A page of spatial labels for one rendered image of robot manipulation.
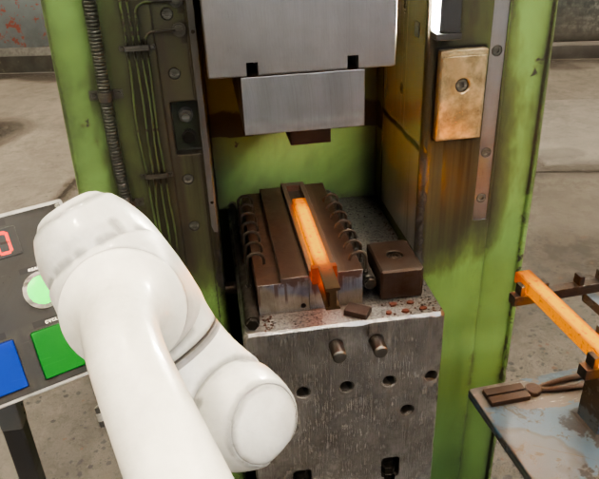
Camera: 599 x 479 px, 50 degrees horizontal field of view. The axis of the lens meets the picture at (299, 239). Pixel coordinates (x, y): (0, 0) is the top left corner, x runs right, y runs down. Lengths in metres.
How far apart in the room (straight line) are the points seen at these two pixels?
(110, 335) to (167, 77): 0.79
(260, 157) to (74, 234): 1.08
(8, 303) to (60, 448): 1.39
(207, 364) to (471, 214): 0.91
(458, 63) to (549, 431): 0.71
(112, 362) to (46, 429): 2.07
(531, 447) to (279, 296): 0.54
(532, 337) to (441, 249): 1.43
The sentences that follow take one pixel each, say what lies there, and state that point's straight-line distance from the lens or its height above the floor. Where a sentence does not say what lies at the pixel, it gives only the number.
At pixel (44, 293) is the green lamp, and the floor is 1.09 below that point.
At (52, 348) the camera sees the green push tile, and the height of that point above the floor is 1.01.
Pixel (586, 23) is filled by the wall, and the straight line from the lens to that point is 7.48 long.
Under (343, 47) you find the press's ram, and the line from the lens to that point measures 1.05.
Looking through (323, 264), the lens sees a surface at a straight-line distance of 1.18.
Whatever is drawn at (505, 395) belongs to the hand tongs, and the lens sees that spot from 1.38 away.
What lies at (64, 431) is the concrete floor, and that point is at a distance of 2.47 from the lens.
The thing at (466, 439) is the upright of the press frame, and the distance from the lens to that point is 1.80.
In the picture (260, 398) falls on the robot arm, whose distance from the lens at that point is 0.56.
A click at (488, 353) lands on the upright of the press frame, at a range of 1.63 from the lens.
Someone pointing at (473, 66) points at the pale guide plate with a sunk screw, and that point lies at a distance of 1.26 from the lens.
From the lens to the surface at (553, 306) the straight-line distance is 1.18.
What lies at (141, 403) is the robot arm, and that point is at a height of 1.35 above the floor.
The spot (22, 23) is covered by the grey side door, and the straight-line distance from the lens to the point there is 7.76.
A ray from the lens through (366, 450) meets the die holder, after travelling 1.42.
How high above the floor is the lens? 1.61
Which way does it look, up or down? 28 degrees down
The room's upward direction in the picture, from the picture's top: 2 degrees counter-clockwise
